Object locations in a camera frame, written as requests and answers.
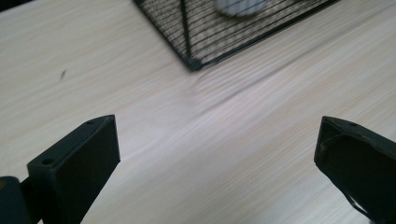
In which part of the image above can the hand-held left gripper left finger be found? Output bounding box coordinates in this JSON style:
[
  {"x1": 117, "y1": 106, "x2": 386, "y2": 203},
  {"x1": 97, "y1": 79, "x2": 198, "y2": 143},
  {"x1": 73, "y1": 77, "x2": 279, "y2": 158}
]
[{"x1": 26, "y1": 114, "x2": 121, "y2": 224}]

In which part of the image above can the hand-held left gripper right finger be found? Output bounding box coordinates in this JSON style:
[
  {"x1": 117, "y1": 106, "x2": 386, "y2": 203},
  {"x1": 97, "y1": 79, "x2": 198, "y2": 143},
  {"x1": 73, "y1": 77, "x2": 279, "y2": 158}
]
[{"x1": 313, "y1": 115, "x2": 396, "y2": 224}]

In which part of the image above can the black wire mesh basket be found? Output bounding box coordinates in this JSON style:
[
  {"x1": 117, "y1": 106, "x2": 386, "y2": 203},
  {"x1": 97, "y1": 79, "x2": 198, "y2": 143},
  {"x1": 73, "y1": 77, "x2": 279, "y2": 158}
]
[{"x1": 132, "y1": 0, "x2": 341, "y2": 72}]

